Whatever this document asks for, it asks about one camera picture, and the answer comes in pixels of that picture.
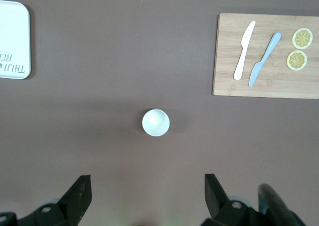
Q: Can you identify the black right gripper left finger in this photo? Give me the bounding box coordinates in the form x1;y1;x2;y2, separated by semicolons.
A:
0;175;92;226

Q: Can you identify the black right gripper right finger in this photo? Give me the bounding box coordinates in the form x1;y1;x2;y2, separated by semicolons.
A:
200;173;265;226

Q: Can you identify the white plastic cup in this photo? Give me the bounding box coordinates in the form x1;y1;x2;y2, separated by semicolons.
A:
142;108;170;137

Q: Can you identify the brown table cover sheet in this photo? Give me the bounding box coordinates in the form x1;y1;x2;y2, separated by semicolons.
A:
0;0;319;226

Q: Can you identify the grey plastic knife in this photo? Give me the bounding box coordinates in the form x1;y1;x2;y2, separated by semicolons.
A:
248;31;282;88

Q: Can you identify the bamboo cutting board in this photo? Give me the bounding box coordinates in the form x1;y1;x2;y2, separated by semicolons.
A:
212;12;319;100

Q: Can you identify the yellow lemon slice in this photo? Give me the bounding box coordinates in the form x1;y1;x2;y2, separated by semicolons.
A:
292;27;314;50
286;50;308;72

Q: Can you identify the white plastic knife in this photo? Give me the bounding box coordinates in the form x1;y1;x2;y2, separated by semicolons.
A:
233;20;257;81

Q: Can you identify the cream tray with bear print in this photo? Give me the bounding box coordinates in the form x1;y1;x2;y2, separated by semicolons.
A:
0;0;31;80

